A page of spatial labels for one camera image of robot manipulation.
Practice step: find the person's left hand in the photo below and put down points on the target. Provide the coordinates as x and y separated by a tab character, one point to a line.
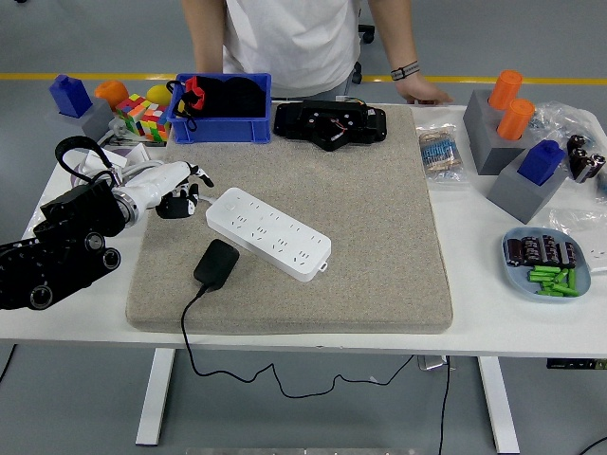
417	90

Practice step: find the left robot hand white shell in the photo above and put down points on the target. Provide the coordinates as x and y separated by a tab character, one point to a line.
156	185

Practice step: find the white power strip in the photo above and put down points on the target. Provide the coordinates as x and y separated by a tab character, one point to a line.
265	232

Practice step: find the person's left forearm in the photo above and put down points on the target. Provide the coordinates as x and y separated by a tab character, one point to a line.
396	38

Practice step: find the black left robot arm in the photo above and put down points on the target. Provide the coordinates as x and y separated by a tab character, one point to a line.
61	227

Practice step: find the person's right forearm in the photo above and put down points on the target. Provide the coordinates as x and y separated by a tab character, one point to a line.
206	42

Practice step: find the black wristwatch striped band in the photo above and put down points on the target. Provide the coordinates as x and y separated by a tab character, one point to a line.
405	71

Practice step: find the white box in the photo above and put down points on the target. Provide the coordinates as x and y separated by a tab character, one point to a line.
118	161

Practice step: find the multicolour puzzle cube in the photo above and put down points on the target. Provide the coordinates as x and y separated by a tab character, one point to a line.
142	118

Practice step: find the clear bag of resistors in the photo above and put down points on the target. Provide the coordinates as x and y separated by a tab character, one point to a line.
441	154

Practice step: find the grey two-hole block holder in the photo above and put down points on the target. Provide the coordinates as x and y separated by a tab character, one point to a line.
481	137

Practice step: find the blue plastic bin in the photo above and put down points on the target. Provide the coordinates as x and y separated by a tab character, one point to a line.
218	132

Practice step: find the grey single-hole block holder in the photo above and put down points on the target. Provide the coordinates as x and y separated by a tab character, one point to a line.
97	121
514	194

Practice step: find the orange cylinder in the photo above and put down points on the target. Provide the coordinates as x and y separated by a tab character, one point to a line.
514	118
505	87

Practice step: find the yellow toy lemon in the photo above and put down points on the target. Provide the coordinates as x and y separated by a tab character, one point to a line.
159	93

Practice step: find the orange toy fruit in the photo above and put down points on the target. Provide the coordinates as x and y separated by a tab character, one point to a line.
111	91

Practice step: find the black pouch with red trim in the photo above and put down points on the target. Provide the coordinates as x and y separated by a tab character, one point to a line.
237	97

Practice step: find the black electronic device housing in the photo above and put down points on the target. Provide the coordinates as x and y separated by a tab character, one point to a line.
299	121

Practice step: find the blue bottle-shaped block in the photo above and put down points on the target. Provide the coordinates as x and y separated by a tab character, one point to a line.
540	163
71	97

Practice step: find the person's body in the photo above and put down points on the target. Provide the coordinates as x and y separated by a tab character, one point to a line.
294	42

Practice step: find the clear bag of small parts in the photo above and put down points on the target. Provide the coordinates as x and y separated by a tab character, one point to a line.
564	116

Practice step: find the grey-brown mat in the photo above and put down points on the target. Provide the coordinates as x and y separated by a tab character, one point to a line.
379	237

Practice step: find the bagged large black capacitors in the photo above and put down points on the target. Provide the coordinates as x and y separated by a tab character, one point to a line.
581	163

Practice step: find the bag of blue-grey components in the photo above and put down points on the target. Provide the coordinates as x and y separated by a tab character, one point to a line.
603	187

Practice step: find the light blue plate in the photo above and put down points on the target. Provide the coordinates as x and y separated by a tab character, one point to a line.
517	279

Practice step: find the white table leg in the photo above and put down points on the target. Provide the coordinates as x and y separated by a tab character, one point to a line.
156	403
498	407

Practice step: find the green cylindrical battery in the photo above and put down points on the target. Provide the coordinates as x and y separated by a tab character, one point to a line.
561	276
545	269
547	284
566	289
550	293
540	276
572	279

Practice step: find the clear acrylic stand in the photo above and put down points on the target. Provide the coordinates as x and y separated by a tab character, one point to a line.
431	362

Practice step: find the black table control panel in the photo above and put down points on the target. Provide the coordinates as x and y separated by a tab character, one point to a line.
569	364

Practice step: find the bagged white wall socket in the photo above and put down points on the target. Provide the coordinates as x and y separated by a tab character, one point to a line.
598	253

